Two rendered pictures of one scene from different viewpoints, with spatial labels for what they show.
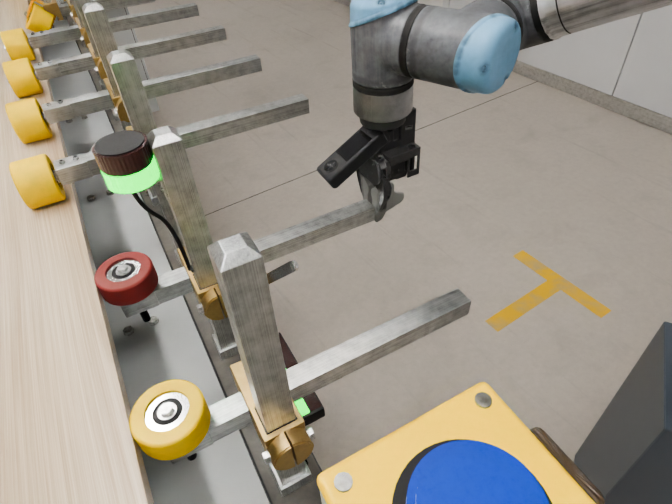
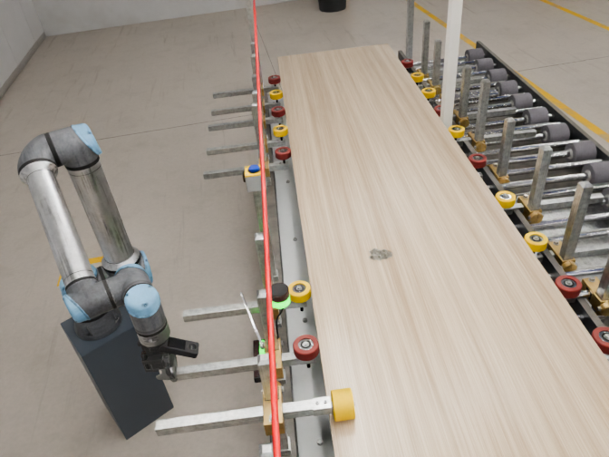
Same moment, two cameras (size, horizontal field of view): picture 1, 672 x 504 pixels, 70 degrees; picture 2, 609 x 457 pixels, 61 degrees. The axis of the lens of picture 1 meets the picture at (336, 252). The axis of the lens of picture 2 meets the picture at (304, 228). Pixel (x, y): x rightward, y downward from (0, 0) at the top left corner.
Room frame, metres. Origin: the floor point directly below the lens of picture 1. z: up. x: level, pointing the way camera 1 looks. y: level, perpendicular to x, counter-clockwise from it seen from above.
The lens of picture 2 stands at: (1.44, 0.79, 2.16)
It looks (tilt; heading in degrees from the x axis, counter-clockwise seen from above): 37 degrees down; 205
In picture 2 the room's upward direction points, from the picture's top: 7 degrees counter-clockwise
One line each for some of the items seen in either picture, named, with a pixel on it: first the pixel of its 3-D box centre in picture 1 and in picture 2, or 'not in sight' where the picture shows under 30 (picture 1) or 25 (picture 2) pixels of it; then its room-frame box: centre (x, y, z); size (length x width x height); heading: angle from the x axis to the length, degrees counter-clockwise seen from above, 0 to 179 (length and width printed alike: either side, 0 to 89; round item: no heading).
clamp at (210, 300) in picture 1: (206, 280); (275, 356); (0.52, 0.20, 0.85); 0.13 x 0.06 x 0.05; 26
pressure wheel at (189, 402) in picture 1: (179, 433); (300, 298); (0.27, 0.19, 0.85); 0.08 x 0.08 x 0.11
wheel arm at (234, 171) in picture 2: not in sight; (246, 170); (-0.54, -0.43, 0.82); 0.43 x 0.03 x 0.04; 116
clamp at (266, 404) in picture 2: not in sight; (273, 406); (0.75, 0.31, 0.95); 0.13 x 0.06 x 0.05; 26
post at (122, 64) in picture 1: (164, 186); (275, 413); (0.73, 0.30, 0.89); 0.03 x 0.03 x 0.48; 26
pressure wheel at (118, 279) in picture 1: (135, 294); (307, 354); (0.49, 0.30, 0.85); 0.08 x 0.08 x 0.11
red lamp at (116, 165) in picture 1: (123, 152); (278, 292); (0.48, 0.23, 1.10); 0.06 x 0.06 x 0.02
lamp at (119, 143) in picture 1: (150, 217); (282, 315); (0.48, 0.23, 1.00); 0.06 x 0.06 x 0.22; 26
